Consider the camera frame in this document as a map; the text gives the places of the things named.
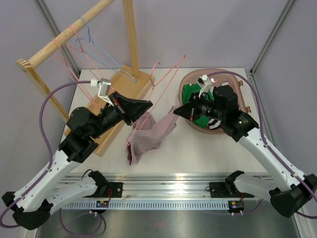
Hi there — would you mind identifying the pink wire hanger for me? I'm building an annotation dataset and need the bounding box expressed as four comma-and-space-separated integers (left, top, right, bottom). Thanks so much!
66, 24, 117, 107
132, 54, 186, 134
52, 38, 97, 106

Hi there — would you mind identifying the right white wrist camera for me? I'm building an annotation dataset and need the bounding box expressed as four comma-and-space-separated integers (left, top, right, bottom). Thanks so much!
196, 74, 214, 98

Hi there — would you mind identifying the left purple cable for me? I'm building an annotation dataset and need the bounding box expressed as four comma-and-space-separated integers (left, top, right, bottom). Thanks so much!
0, 79, 107, 236

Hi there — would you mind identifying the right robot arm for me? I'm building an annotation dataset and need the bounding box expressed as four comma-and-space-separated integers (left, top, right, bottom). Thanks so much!
174, 86, 317, 218

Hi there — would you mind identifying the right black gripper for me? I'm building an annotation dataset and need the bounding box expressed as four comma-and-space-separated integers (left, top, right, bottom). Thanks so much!
175, 92, 226, 121

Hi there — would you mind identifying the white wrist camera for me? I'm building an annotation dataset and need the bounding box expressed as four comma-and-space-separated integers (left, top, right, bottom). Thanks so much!
196, 74, 214, 98
90, 78, 113, 106

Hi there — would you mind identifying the green tank top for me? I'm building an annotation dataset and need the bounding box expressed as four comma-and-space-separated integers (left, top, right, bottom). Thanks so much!
182, 83, 215, 128

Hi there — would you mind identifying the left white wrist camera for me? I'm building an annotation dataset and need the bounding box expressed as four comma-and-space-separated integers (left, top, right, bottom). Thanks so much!
90, 78, 113, 106

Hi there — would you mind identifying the aluminium mounting rail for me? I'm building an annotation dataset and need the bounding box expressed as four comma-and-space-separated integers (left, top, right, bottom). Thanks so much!
47, 172, 275, 211

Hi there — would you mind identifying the pink wire hanger back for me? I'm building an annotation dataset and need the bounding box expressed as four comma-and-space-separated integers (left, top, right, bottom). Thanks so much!
132, 54, 186, 134

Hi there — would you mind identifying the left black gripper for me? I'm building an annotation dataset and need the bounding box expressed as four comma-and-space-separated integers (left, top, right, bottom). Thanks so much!
89, 91, 153, 140

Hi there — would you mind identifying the mauve tank top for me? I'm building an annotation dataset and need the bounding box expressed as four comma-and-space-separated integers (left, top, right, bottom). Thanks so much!
126, 106, 178, 165

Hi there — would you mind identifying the black white striped tank top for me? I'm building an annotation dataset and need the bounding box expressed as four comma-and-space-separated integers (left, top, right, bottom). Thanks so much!
207, 119, 220, 130

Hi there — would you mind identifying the purple cable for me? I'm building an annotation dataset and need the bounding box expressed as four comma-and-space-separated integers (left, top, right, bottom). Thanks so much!
0, 79, 107, 236
207, 71, 317, 220

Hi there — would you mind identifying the light blue wire hanger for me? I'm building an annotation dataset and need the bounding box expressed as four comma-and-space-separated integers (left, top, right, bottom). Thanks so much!
75, 16, 138, 82

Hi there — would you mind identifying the pink wire hanger front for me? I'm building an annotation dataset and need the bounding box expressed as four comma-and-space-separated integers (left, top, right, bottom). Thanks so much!
52, 38, 97, 106

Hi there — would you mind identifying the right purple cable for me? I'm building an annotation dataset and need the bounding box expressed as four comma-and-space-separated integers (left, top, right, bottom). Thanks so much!
207, 71, 317, 220

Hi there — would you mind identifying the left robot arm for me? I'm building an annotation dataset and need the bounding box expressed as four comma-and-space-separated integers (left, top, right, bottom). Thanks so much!
2, 92, 153, 230

